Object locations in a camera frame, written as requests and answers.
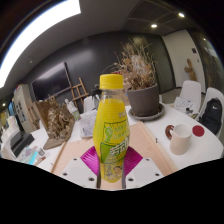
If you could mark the black backpack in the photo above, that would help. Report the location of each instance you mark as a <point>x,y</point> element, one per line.
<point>211,115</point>

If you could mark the shelf unit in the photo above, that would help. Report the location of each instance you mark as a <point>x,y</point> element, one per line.
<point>22,106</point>

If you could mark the round ceiling downlight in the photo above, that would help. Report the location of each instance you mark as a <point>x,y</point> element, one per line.
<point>181,14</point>
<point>153,25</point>

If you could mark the grey plant saucer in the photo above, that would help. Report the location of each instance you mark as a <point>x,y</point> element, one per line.
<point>146,117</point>

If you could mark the dried plant in grey pot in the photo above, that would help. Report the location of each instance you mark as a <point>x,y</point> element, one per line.
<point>143,100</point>

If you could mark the dark wall screen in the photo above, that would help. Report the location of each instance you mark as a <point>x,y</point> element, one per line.
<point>50,81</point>

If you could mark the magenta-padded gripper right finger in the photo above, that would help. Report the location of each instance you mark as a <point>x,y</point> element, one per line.
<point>143,170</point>

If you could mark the black desk device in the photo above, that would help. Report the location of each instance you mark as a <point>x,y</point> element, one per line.
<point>20,141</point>

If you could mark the wooden figure sculpture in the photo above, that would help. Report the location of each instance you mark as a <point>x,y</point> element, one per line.
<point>190,70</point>

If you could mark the white mug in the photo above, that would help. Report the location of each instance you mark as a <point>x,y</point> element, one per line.
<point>181,140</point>

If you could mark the open printed booklet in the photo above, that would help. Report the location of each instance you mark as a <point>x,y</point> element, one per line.
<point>87,124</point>

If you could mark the flat round red coaster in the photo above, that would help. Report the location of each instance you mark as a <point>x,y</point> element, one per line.
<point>198,130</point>

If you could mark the teal printed book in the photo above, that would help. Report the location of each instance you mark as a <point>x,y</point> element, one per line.
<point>30,156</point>

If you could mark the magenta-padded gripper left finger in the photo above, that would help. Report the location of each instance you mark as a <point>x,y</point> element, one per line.
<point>80,170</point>

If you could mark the yellow drink bottle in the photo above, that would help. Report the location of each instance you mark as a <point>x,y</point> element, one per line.
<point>110,126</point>

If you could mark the white shell chair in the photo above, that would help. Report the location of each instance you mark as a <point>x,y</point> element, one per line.
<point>213,93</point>
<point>191,90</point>

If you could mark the small white plaster bust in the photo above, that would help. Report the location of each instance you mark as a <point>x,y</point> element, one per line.
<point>69,105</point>

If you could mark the light wooden drawing board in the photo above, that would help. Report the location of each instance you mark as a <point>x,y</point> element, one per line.
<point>150,143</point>

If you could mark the loose papers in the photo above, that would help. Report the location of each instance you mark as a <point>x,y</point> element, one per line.
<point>182,106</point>

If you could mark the wooden easel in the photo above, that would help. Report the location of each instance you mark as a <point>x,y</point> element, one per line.
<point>79,93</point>

